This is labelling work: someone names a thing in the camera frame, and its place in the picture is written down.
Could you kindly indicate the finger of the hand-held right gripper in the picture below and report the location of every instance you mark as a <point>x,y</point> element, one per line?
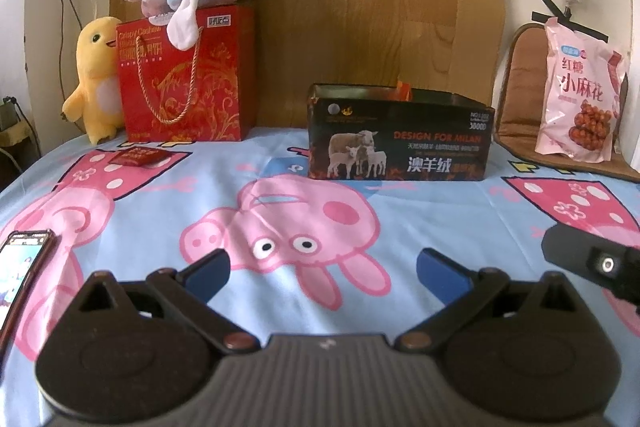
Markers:
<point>575,252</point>

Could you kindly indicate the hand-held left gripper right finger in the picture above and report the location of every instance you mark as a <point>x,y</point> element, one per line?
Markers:
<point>440,269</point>

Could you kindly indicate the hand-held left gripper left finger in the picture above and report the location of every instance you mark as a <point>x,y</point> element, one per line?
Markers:
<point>207,274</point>

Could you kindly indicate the black tin box sheep print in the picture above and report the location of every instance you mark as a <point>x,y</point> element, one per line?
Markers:
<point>400,142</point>

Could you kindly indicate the red snack packet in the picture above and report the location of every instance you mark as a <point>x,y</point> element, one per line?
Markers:
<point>402,91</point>

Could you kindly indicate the cartoon pig printed bedsheet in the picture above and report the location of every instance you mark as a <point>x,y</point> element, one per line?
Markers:
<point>150,207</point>

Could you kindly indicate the small red flat packet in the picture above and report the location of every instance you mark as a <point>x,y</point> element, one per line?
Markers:
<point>137,157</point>

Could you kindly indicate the pink snack bag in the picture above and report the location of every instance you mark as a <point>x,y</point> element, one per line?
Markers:
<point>580,97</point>

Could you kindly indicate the brown seat cushion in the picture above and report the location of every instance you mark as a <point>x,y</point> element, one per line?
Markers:
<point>520,97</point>

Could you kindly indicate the smartphone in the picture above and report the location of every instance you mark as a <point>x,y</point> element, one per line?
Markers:
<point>20,267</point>

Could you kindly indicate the black tape strip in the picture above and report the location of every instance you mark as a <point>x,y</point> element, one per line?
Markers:
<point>590,29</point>
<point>552,1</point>

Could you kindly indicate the yellow plush duck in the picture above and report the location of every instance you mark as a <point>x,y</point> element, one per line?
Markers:
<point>95,82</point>

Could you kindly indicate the black power adapter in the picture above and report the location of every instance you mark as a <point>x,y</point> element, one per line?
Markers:
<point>9,112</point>

